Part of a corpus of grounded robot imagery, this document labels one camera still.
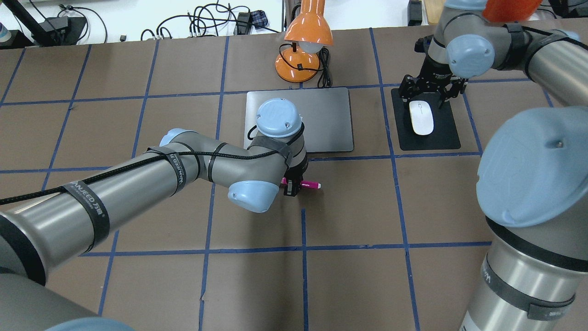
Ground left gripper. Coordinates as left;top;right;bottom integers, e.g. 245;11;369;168
284;155;308;197

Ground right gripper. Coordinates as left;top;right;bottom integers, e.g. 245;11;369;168
399;55;468;109

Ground white computer mouse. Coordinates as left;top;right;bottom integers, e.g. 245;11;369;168
409;100;434;136

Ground pink highlighter pen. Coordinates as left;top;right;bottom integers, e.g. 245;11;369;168
300;180;321;190

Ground black mousepad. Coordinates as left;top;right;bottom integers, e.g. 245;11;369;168
390;88;461;151

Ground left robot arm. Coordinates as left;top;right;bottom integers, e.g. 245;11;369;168
1;98;307;331

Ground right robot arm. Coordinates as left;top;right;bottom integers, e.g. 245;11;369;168
399;0;588;331

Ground silver laptop notebook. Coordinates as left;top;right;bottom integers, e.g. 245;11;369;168
243;87;354;153

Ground orange desk lamp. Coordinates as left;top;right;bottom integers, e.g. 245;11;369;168
275;0;334;88

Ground black stand base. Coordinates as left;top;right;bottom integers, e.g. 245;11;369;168
1;0;88;47

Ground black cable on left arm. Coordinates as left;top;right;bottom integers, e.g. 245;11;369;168
0;122;306;206

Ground black lamp cable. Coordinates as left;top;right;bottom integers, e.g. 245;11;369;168
291;42;333;89

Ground black cable bundle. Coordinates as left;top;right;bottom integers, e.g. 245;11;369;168
140;2;281;42

